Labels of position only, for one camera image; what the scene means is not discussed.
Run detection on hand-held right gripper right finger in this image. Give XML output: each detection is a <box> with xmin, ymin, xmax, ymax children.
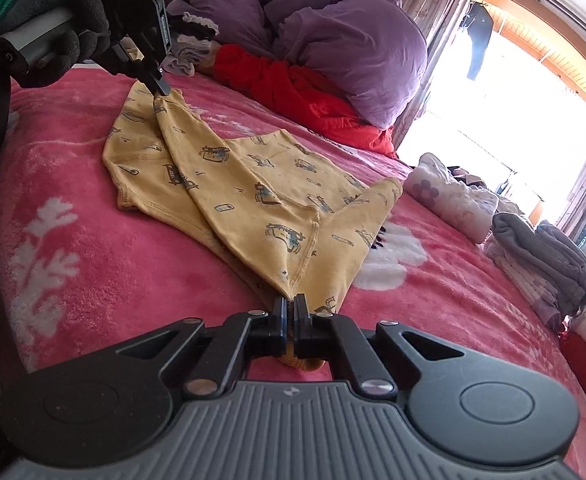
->
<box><xmin>293</xmin><ymin>294</ymin><xmax>468</xmax><ymax>399</ymax></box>

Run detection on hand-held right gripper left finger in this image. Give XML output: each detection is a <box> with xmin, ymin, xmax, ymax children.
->
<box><xmin>106</xmin><ymin>296</ymin><xmax>290</xmax><ymax>396</ymax></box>

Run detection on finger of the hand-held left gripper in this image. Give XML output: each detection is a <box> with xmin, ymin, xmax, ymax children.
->
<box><xmin>142</xmin><ymin>54</ymin><xmax>173</xmax><ymax>97</ymax></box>
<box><xmin>107</xmin><ymin>42</ymin><xmax>155</xmax><ymax>89</ymax></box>

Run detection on yellow car-print pants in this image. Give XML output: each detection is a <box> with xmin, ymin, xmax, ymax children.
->
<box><xmin>102</xmin><ymin>87</ymin><xmax>404</xmax><ymax>368</ymax></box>

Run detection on grey black ruffled garment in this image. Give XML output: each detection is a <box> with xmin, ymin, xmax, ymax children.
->
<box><xmin>165</xmin><ymin>10</ymin><xmax>221</xmax><ymax>78</ymax></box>

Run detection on red quilt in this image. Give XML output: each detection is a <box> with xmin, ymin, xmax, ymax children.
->
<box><xmin>213</xmin><ymin>44</ymin><xmax>396</xmax><ymax>158</ymax></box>

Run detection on pink floral blanket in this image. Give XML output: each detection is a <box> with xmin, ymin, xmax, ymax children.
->
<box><xmin>0</xmin><ymin>67</ymin><xmax>586</xmax><ymax>476</ymax></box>

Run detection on purple duvet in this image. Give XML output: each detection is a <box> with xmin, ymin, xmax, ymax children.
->
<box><xmin>165</xmin><ymin>0</ymin><xmax>429</xmax><ymax>131</ymax></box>

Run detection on white floral folded pajama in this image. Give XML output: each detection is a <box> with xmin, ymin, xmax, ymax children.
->
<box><xmin>403</xmin><ymin>152</ymin><xmax>498</xmax><ymax>243</ymax></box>

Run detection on beige garment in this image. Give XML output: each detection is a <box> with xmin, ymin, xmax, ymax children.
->
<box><xmin>460</xmin><ymin>172</ymin><xmax>488</xmax><ymax>193</ymax></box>

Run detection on white lilac striped folded garment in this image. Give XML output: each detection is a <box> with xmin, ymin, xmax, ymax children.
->
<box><xmin>485</xmin><ymin>237</ymin><xmax>581</xmax><ymax>333</ymax></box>

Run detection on grey fleece folded garment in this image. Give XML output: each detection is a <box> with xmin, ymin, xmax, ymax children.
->
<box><xmin>492</xmin><ymin>211</ymin><xmax>586</xmax><ymax>306</ymax></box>

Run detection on lavender folded garment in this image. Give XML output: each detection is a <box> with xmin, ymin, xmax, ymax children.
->
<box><xmin>535</xmin><ymin>222</ymin><xmax>586</xmax><ymax>271</ymax></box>

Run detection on dark hanging garment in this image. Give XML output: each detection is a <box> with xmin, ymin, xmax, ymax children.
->
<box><xmin>465</xmin><ymin>2</ymin><xmax>494</xmax><ymax>81</ymax></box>

